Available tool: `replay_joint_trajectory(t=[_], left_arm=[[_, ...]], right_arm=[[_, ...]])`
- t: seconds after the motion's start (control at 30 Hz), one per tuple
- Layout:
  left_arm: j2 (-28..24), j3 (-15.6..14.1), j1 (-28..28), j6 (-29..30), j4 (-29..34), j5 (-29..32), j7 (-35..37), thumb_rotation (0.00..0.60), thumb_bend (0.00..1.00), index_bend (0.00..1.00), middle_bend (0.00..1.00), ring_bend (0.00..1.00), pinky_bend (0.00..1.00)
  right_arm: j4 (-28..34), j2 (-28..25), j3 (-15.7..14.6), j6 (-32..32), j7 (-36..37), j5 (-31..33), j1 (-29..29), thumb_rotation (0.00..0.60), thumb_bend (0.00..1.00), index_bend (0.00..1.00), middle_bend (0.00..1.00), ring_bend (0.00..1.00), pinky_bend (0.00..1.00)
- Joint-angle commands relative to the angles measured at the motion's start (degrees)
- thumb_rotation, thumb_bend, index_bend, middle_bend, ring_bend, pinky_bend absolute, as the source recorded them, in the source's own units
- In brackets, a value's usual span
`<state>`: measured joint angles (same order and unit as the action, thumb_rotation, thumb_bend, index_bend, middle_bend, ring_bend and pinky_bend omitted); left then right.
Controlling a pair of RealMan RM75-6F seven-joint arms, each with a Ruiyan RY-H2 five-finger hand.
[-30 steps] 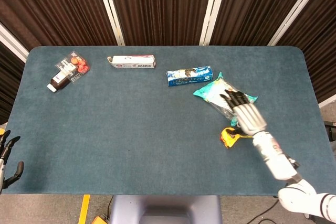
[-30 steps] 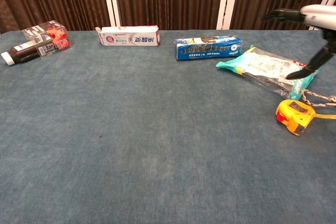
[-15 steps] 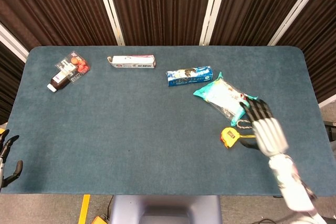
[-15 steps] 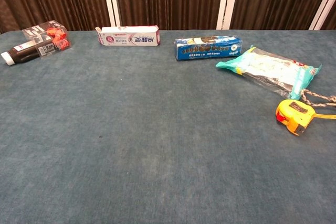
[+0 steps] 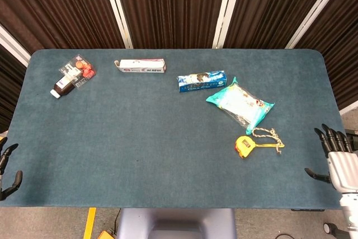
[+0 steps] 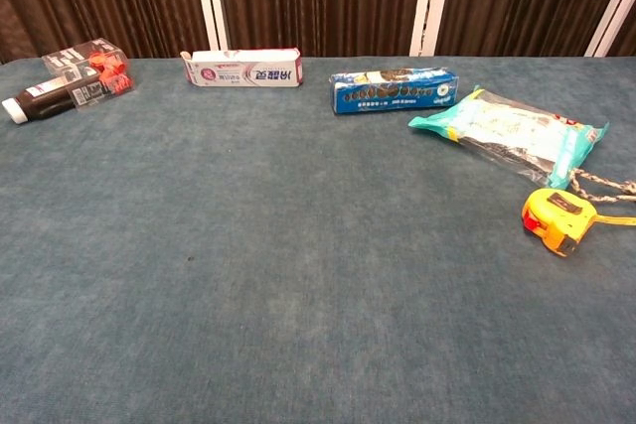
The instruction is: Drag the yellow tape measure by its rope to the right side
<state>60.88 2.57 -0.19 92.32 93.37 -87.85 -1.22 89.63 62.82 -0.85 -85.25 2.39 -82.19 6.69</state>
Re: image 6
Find braided rope with yellow cord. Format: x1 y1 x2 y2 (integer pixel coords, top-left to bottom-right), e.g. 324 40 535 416
565 168 636 226

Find white pink toothpaste box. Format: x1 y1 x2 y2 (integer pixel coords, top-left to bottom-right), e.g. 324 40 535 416
179 48 304 89

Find white partition post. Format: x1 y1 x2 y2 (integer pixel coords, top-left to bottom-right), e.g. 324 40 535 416
584 0 636 58
191 0 231 59
408 0 456 58

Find yellow tape measure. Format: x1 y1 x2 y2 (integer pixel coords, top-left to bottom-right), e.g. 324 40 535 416
521 188 597 258

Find brown bottle with white cap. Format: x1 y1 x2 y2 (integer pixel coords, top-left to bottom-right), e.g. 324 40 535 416
1 66 103 125

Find blue cookie box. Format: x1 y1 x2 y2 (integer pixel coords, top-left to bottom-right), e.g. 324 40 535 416
330 66 461 115

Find blue felt table cover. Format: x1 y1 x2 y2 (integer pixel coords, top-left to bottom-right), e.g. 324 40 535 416
0 55 636 424

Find clear box with red caps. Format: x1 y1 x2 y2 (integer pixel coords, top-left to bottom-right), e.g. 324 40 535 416
42 37 136 108

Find teal clear snack packet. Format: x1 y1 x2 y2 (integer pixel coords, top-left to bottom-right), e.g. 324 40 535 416
407 84 610 192

